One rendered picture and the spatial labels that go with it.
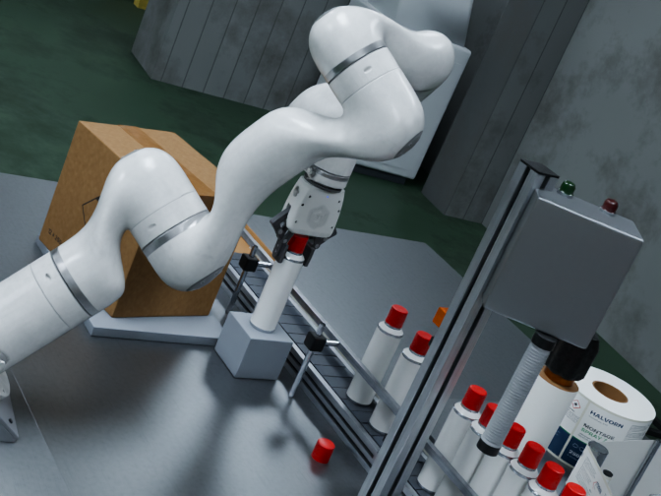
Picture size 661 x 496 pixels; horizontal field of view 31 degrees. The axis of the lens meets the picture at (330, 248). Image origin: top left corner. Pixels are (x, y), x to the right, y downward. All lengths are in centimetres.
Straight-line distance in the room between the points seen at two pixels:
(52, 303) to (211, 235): 26
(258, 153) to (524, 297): 45
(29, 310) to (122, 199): 22
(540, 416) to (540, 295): 54
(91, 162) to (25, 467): 73
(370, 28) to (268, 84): 570
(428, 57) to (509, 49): 499
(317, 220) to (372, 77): 57
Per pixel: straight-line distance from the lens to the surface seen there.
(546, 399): 225
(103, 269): 181
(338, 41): 167
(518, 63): 669
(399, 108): 166
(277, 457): 208
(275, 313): 225
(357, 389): 223
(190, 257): 178
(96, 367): 213
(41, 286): 182
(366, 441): 216
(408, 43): 175
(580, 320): 178
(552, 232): 173
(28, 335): 183
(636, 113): 628
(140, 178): 180
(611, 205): 179
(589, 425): 240
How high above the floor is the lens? 186
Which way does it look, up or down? 19 degrees down
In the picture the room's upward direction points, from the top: 24 degrees clockwise
